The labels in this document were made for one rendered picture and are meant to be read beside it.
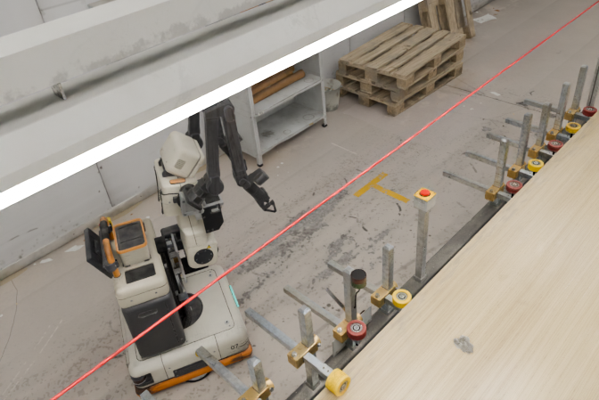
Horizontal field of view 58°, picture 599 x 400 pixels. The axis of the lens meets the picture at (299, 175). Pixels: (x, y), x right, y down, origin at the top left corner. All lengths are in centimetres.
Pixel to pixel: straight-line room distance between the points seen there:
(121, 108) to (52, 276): 363
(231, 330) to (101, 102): 250
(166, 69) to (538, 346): 186
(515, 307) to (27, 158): 203
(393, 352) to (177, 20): 168
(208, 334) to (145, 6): 255
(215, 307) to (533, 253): 175
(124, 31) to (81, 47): 6
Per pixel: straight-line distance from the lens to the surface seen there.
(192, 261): 291
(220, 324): 316
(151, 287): 275
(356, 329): 224
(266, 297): 361
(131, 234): 289
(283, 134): 495
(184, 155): 254
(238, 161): 246
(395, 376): 212
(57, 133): 70
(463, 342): 222
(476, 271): 251
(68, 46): 69
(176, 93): 75
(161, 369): 314
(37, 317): 406
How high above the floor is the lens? 266
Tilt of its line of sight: 35 degrees down
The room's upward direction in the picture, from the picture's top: 6 degrees counter-clockwise
